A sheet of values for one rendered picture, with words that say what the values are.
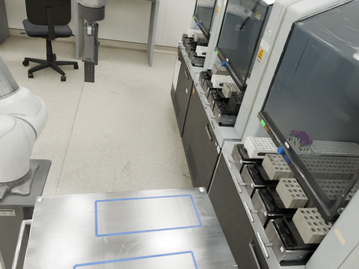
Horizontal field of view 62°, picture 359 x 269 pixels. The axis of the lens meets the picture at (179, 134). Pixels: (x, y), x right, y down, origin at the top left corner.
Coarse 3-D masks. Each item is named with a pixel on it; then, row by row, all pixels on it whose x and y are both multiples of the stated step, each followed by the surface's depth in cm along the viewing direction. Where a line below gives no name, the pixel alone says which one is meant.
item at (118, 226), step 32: (128, 192) 108; (160, 192) 111; (192, 192) 114; (32, 224) 91; (64, 224) 93; (96, 224) 95; (128, 224) 97; (160, 224) 99; (192, 224) 101; (32, 256) 83; (64, 256) 85; (96, 256) 86; (128, 256) 88; (160, 256) 90; (192, 256) 91; (224, 256) 93
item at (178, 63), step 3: (177, 57) 292; (177, 60) 302; (177, 63) 301; (180, 63) 287; (177, 66) 300; (177, 69) 298; (174, 72) 314; (177, 72) 297; (174, 75) 313; (177, 75) 296; (174, 78) 313; (177, 78) 295; (174, 81) 312; (174, 84) 311; (174, 87) 311
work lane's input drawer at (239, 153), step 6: (240, 144) 146; (234, 150) 148; (240, 150) 142; (246, 150) 141; (234, 156) 147; (240, 156) 140; (246, 156) 139; (228, 162) 143; (234, 162) 145; (240, 162) 139; (246, 162) 137; (252, 162) 138; (240, 168) 139
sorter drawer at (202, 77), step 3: (201, 72) 215; (204, 72) 214; (201, 75) 212; (204, 75) 209; (207, 75) 210; (201, 78) 212; (204, 78) 207; (207, 78) 207; (210, 78) 207; (195, 81) 214; (201, 81) 211; (204, 81) 207; (195, 84) 211; (201, 84) 211; (201, 87) 211
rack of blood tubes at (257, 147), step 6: (246, 138) 143; (252, 138) 143; (258, 138) 145; (264, 138) 145; (270, 138) 146; (246, 144) 143; (252, 144) 139; (258, 144) 140; (264, 144) 142; (270, 144) 143; (252, 150) 137; (258, 150) 136; (264, 150) 137; (270, 150) 138; (276, 150) 138; (252, 156) 138; (258, 156) 139; (264, 156) 139
